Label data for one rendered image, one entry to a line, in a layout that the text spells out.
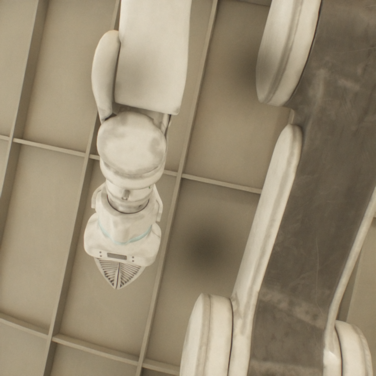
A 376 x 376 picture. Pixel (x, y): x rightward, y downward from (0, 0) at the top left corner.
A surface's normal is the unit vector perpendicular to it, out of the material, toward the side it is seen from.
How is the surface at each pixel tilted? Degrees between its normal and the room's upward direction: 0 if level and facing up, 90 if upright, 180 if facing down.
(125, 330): 90
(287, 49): 117
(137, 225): 131
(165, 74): 108
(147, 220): 113
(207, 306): 23
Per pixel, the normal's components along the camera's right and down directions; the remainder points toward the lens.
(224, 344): 0.11, -0.40
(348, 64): -0.05, 0.38
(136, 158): -0.10, 0.82
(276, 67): -0.94, 0.09
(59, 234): -0.31, -0.04
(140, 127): 0.35, -0.38
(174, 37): 0.29, 0.30
